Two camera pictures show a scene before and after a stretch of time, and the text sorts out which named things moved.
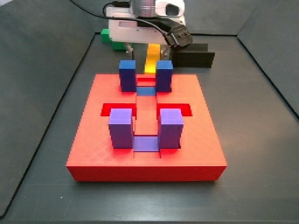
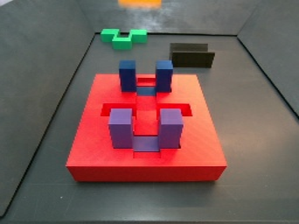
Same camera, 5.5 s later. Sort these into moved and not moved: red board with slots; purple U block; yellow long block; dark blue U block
Moved: yellow long block
Not moved: red board with slots; purple U block; dark blue U block
